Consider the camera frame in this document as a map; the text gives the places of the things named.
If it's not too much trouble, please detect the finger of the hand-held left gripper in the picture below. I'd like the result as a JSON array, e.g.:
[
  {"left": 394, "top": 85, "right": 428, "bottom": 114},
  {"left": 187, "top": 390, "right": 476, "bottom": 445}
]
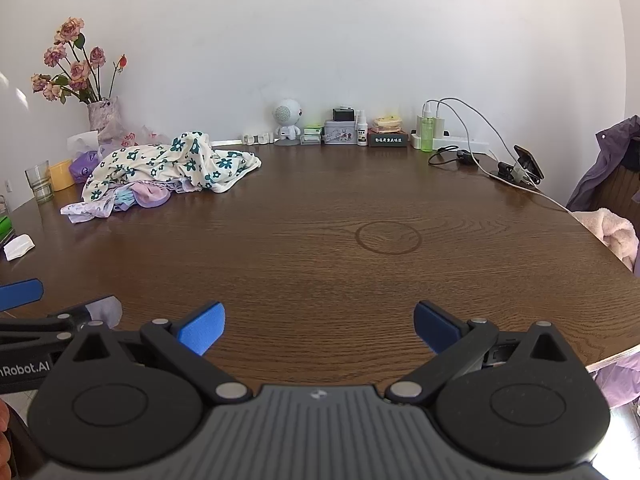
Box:
[
  {"left": 0, "top": 308, "right": 92, "bottom": 356},
  {"left": 0, "top": 279, "right": 44, "bottom": 313}
]

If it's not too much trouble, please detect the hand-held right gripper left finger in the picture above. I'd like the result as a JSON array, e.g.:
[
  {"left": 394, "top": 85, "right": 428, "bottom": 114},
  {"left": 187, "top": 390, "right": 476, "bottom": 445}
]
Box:
[{"left": 73, "top": 302, "right": 251, "bottom": 406}]

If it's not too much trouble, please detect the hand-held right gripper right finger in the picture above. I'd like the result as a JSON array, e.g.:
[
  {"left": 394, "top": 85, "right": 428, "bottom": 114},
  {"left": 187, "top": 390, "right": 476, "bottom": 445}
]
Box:
[{"left": 387, "top": 301, "right": 575, "bottom": 405}]

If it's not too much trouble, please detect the cream teal-flowered dress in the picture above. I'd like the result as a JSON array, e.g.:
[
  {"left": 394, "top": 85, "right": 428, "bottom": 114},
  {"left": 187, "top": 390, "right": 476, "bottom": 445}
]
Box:
[{"left": 82, "top": 131, "right": 262, "bottom": 211}]

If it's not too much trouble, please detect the person's left hand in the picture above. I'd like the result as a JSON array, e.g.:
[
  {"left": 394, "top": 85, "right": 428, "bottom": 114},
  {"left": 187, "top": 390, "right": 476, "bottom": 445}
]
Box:
[{"left": 0, "top": 401, "right": 12, "bottom": 463}]

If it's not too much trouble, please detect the white paper napkin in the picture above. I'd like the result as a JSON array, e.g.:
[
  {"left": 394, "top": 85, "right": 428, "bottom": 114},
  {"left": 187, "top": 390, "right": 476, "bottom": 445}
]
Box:
[{"left": 2, "top": 234, "right": 36, "bottom": 262}]

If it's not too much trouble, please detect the white cloth piece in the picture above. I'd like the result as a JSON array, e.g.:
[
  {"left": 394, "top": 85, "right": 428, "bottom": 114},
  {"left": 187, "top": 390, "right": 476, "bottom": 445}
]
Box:
[{"left": 82, "top": 296, "right": 124, "bottom": 328}]

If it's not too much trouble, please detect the green object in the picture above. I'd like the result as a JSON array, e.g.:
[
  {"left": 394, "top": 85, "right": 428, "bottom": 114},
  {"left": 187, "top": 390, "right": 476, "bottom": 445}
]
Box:
[{"left": 0, "top": 195, "right": 15, "bottom": 246}]

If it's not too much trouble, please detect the pink floral garment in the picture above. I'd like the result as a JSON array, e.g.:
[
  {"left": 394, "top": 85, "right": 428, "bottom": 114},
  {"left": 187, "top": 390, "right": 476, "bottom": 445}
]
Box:
[{"left": 61, "top": 180, "right": 196, "bottom": 225}]

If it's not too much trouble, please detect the clear drinking glass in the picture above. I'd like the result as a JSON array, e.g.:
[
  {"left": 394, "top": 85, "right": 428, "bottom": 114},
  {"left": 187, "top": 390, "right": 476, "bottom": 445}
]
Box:
[{"left": 25, "top": 161, "right": 54, "bottom": 204}]

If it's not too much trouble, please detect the yellow cup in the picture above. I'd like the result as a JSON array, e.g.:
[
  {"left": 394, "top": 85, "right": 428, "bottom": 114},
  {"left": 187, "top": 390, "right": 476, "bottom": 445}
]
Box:
[{"left": 48, "top": 159, "right": 76, "bottom": 192}]

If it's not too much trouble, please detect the purple tissue packet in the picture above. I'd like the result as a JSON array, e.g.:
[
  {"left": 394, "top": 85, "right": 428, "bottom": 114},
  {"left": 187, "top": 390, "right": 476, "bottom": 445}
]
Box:
[{"left": 69, "top": 149, "right": 103, "bottom": 183}]

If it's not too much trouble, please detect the lilac garment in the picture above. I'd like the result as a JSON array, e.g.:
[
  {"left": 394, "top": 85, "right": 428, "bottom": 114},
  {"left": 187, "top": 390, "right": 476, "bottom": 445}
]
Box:
[{"left": 131, "top": 182, "right": 172, "bottom": 210}]

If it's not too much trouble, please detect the white tissue pack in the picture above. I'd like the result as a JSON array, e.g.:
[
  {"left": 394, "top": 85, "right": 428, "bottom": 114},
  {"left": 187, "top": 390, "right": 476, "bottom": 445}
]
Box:
[{"left": 66, "top": 130, "right": 101, "bottom": 154}]

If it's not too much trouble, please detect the clear red-printed plastic bag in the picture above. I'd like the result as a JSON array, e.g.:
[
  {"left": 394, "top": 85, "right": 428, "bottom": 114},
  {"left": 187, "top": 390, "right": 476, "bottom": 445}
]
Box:
[{"left": 97, "top": 125, "right": 168, "bottom": 158}]

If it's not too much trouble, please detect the white power strip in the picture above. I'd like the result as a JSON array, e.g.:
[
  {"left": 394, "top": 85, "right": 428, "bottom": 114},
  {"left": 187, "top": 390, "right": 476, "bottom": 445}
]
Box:
[{"left": 411, "top": 130, "right": 490, "bottom": 154}]

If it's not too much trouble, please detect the pale patterned vase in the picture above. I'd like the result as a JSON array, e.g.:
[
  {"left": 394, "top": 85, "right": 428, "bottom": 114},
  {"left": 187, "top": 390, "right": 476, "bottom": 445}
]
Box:
[{"left": 87, "top": 96, "right": 122, "bottom": 143}]

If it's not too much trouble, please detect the black smartphone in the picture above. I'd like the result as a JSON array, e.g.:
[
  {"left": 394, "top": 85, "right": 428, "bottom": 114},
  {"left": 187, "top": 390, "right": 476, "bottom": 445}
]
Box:
[{"left": 514, "top": 145, "right": 545, "bottom": 181}]

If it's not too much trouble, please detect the green spray bottle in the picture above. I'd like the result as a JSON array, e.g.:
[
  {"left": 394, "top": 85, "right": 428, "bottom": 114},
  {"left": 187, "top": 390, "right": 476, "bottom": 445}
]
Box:
[{"left": 420, "top": 104, "right": 435, "bottom": 153}]

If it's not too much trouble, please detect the black lettered box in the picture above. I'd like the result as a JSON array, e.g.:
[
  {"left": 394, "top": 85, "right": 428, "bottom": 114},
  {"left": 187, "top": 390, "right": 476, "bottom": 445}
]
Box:
[{"left": 368, "top": 130, "right": 405, "bottom": 148}]

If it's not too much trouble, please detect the pink fluffy cloth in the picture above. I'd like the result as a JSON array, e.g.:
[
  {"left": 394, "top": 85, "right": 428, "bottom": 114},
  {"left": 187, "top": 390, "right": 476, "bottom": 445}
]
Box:
[{"left": 575, "top": 206, "right": 640, "bottom": 273}]

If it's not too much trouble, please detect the white charger adapter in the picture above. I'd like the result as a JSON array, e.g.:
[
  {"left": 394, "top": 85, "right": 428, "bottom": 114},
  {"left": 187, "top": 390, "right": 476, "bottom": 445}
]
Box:
[{"left": 416, "top": 105, "right": 446, "bottom": 138}]

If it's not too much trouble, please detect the grey printed tin box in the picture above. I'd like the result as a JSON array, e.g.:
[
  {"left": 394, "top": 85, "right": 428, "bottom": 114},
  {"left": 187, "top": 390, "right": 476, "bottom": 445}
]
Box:
[{"left": 322, "top": 119, "right": 358, "bottom": 147}]

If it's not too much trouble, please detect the white robot figure speaker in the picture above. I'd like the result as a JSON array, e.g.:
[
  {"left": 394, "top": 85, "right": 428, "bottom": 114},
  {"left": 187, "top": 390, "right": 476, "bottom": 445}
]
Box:
[{"left": 272, "top": 98, "right": 304, "bottom": 147}]

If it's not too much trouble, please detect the wooden chair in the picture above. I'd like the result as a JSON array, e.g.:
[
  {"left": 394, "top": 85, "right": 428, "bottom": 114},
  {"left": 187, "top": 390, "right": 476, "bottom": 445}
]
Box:
[{"left": 590, "top": 160, "right": 640, "bottom": 226}]

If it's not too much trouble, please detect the dried rose bouquet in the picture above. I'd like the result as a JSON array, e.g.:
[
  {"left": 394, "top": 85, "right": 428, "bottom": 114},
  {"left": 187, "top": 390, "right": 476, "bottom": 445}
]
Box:
[{"left": 31, "top": 16, "right": 128, "bottom": 106}]

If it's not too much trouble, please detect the white charging cable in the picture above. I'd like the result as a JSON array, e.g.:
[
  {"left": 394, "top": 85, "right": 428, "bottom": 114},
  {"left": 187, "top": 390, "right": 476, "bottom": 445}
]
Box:
[{"left": 425, "top": 97, "right": 576, "bottom": 211}]

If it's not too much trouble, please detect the black cable with device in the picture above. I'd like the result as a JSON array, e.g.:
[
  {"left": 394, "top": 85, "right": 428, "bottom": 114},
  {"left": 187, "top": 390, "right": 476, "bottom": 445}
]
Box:
[{"left": 427, "top": 145, "right": 481, "bottom": 167}]

